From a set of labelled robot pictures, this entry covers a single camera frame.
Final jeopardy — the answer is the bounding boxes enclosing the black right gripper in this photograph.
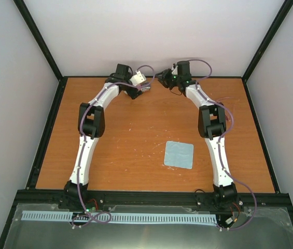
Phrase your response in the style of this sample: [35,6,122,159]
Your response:
[155,68,180,90]

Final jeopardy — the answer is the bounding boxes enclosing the flag print glasses case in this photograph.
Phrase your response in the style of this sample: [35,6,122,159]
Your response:
[140,82,151,92]

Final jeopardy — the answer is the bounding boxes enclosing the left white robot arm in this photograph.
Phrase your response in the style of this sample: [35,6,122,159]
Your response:
[64,64,147,209]

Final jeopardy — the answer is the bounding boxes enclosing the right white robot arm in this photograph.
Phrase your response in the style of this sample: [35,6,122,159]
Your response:
[156,60,238,210]

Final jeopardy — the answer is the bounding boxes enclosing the pink transparent sunglasses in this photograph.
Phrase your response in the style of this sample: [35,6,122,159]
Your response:
[217,96,234,122]

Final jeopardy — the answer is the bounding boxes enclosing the light blue cleaning cloth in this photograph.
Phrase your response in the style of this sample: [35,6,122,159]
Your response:
[164,141,194,170]

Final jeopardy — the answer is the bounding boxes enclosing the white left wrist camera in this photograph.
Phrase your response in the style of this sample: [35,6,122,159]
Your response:
[130,71,147,86]

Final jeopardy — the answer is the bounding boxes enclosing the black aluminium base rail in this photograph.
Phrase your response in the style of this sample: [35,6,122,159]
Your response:
[15,189,291,212]

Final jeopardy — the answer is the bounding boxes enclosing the light blue slotted cable duct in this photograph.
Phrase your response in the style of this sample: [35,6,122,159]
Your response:
[21,211,217,226]

